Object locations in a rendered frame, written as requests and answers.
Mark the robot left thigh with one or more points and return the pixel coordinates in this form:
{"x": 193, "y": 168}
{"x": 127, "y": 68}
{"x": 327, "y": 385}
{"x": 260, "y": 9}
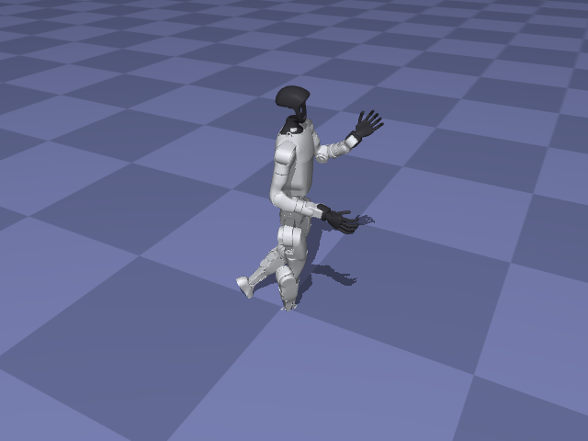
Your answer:
{"x": 306, "y": 225}

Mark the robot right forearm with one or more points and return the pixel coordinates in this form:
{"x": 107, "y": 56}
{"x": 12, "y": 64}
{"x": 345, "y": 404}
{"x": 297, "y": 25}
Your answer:
{"x": 308, "y": 209}

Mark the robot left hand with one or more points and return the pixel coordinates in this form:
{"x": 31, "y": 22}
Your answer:
{"x": 364, "y": 128}

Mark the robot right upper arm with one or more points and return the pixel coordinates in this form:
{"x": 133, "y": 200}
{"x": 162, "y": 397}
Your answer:
{"x": 284, "y": 158}

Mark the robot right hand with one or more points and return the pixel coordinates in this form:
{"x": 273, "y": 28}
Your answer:
{"x": 336, "y": 219}

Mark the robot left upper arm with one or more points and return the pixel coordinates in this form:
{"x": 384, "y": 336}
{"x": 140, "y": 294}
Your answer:
{"x": 320, "y": 151}

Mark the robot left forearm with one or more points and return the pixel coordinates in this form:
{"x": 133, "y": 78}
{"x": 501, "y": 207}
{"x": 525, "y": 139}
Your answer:
{"x": 336, "y": 149}

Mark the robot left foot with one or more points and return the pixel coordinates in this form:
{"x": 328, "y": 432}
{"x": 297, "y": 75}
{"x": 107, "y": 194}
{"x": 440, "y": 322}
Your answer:
{"x": 243, "y": 283}

